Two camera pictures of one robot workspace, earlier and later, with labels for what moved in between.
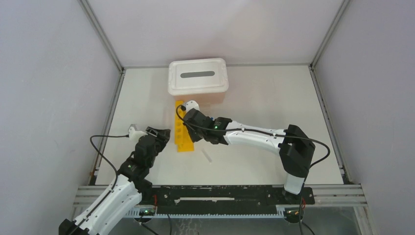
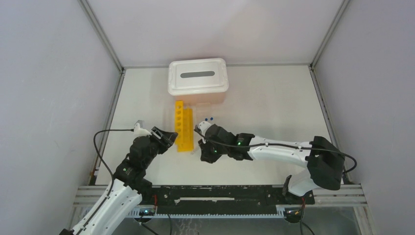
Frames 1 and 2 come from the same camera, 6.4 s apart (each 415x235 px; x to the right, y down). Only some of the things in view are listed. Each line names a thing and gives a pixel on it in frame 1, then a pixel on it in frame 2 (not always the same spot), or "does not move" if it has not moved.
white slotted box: x=197 y=76 does not move
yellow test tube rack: x=182 y=137 does not move
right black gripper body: x=196 y=135 → x=213 y=152
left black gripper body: x=159 y=144 does not move
